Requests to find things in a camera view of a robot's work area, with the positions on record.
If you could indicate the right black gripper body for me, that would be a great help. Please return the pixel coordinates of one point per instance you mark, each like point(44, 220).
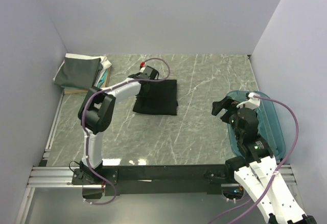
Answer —
point(229, 116)

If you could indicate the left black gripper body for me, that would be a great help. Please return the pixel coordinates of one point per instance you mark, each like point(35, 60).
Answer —
point(144, 94)

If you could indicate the black t shirt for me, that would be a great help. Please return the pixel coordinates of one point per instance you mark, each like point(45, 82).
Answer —
point(157, 98)

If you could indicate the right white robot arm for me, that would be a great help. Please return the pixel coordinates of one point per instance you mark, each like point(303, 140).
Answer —
point(257, 169)

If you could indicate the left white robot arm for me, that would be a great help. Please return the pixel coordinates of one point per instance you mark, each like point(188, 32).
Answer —
point(97, 109)

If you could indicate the teal plastic bin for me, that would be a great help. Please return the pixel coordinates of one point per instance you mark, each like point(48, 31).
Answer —
point(269, 126)

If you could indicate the teal folded shirt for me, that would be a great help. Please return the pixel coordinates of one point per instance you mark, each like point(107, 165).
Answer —
point(102, 79)

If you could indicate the white folded shirt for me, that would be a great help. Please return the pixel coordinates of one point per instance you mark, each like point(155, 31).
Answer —
point(104, 62)

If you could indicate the dark green folded shirt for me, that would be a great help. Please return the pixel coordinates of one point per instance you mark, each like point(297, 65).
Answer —
point(78, 73)

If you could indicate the black base beam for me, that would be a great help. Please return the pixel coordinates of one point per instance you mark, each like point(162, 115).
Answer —
point(146, 179)

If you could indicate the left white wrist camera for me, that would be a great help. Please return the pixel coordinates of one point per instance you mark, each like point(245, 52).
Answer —
point(142, 66)

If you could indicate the aluminium rail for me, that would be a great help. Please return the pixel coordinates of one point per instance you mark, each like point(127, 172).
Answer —
point(61, 177)

